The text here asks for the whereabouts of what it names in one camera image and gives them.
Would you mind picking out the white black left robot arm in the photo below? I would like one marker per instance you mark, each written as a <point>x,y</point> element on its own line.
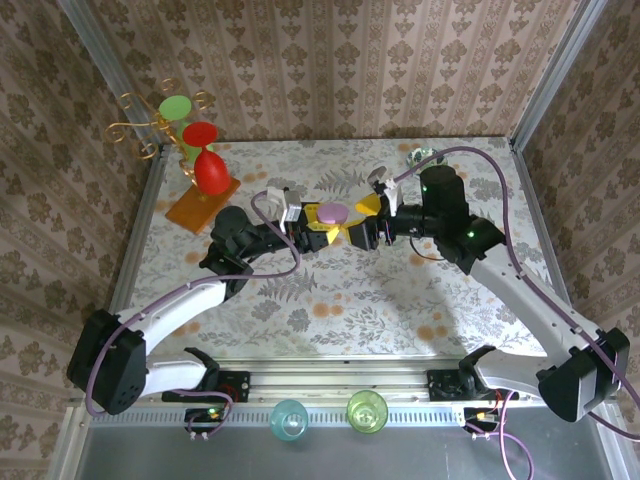
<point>175,305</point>

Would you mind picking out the red wine glass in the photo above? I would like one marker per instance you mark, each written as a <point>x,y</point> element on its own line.
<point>210,172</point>

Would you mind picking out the green wine glass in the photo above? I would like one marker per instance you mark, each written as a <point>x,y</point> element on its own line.
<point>174,107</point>

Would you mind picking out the green glass cup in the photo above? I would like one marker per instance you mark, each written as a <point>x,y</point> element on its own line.
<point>367,411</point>

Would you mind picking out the black controller board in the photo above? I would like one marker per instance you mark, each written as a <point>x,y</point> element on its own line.
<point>207,419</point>
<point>482,419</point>

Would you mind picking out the teal glass cup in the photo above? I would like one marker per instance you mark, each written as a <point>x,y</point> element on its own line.
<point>289,420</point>

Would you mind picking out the grey metal sheet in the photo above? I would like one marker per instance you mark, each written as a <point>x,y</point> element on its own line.
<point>400,455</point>

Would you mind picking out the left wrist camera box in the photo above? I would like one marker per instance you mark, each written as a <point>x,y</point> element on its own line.
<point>290,210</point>

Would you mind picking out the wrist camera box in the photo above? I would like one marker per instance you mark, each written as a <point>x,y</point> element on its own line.
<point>391,192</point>
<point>290,210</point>

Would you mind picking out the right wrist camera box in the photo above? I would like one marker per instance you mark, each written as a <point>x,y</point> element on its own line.
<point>391,192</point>

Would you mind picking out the aluminium table side rail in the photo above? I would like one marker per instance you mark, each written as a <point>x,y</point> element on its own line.
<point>131,250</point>
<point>542,225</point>

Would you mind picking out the aluminium frame post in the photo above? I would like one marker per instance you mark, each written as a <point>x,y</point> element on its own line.
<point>563,65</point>
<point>106,65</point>

